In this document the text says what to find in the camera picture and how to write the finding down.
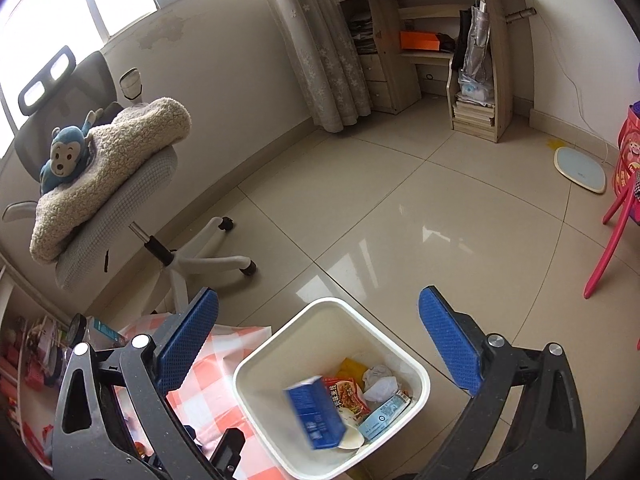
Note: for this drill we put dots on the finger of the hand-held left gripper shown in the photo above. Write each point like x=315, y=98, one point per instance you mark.
x=227, y=450

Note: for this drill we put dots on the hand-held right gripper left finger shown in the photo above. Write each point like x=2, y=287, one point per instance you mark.
x=187, y=345

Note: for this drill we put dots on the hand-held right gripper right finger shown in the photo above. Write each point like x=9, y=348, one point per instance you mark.
x=450, y=345

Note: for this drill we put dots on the white paper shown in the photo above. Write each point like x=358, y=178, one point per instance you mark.
x=380, y=382

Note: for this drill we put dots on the blue cardboard box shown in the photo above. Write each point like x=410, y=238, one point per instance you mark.
x=315, y=410

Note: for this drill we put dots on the small dark blue box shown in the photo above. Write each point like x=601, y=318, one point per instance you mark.
x=382, y=415

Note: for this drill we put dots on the yellow snack packet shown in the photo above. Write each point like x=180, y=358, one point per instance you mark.
x=350, y=367

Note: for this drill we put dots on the red noodle packet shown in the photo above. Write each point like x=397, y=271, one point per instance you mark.
x=345, y=392

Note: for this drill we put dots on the white paper cup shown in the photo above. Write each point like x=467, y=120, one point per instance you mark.
x=352, y=437

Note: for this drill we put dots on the white trash bin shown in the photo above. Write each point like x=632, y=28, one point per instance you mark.
x=320, y=330

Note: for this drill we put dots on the orange white checked tablecloth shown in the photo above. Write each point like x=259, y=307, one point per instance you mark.
x=210, y=380

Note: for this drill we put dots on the grey office chair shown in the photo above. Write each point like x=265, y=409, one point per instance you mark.
x=125, y=185

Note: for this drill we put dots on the white shelf unit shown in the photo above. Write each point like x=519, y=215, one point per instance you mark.
x=6, y=290

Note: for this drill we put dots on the pink plastic chair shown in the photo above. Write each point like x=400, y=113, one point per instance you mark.
x=617, y=225

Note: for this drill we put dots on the beige fleece blanket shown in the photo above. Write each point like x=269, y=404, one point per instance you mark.
x=130, y=135

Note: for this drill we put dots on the pale blue bathroom scale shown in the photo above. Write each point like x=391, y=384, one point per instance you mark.
x=580, y=170

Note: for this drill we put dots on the blue monkey plush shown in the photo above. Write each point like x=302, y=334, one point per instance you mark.
x=62, y=157

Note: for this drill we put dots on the stack of books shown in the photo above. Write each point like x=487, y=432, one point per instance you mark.
x=472, y=115

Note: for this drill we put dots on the red printed bag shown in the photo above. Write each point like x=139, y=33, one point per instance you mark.
x=631, y=155

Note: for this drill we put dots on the wooden desk shelf unit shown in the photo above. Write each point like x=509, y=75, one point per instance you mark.
x=382, y=87

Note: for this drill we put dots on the silver hanging bag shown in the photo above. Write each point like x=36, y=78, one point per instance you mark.
x=477, y=45

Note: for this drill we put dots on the orange flat box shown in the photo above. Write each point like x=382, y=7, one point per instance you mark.
x=420, y=41

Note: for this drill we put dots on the pale patterned curtain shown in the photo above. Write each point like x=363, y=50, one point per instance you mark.
x=320, y=60

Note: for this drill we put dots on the window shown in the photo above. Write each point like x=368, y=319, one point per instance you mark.
x=50, y=0

